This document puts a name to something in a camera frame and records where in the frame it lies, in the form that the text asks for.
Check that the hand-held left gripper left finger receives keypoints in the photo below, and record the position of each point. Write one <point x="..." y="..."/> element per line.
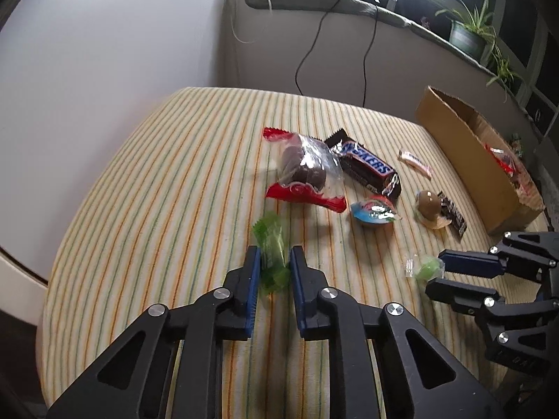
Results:
<point x="254" y="305"/>

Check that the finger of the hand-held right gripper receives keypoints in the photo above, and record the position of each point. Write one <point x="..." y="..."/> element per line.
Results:
<point x="458" y="294"/>
<point x="471" y="264"/>

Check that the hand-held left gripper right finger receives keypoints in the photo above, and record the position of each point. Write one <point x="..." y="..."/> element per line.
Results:
<point x="297" y="288"/>

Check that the round green candy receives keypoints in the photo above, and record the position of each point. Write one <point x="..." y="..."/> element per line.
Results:
<point x="426" y="268"/>

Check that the green leaf-shaped candy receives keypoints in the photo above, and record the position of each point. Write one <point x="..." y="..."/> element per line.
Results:
<point x="273" y="244"/>

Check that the small dark wrapper bar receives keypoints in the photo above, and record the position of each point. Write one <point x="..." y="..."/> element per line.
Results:
<point x="454" y="216"/>

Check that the cardboard box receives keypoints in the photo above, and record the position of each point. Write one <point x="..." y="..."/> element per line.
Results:
<point x="471" y="161"/>

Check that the clear red-ended pastry packet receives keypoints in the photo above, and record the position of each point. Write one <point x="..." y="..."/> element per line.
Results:
<point x="502" y="159"/>
<point x="305" y="170"/>

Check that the blue red jelly cup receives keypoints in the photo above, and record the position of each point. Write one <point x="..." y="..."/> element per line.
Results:
<point x="375" y="211"/>

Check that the pink white candy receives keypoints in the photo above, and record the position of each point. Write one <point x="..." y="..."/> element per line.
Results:
<point x="415" y="163"/>

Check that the brown chocolate bar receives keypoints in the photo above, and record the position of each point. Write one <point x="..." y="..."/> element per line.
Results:
<point x="367" y="166"/>

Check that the striped blanket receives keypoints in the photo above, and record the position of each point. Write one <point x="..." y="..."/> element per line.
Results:
<point x="153" y="183"/>

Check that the potted spider plant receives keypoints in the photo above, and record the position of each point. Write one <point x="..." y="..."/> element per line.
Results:
<point x="467" y="39"/>

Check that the small figurine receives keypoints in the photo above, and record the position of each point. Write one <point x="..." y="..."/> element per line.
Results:
<point x="424" y="22"/>

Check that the grey sill mat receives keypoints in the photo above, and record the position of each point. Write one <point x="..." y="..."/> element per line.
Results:
<point x="297" y="2"/>

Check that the white cabinet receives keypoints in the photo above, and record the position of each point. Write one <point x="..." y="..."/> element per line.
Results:
<point x="109" y="30"/>

